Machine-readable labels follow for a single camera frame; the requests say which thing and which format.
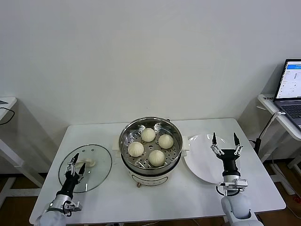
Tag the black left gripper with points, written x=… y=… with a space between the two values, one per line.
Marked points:
x=69 y=184

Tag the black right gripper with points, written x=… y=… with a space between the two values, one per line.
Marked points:
x=230 y=161

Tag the white steamed baozi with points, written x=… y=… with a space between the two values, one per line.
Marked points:
x=135 y=149
x=166 y=141
x=156 y=157
x=148 y=134

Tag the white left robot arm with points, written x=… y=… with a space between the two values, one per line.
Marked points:
x=50 y=219

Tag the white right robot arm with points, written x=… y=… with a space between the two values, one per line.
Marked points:
x=235 y=207

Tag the perforated steel steamer basket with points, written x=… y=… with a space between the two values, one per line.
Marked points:
x=150 y=147

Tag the white round plate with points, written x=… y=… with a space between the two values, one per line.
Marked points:
x=200 y=160

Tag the white side table with laptop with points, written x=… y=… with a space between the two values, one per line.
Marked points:
x=268 y=103

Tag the white electric cooker base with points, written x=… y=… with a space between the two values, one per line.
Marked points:
x=150 y=180

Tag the grey open laptop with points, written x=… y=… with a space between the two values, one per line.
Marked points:
x=289 y=80

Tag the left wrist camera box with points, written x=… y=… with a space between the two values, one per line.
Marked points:
x=73 y=206

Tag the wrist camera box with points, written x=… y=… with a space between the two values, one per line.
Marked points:
x=240 y=182
x=73 y=206

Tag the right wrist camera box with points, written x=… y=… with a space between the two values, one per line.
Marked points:
x=240 y=182

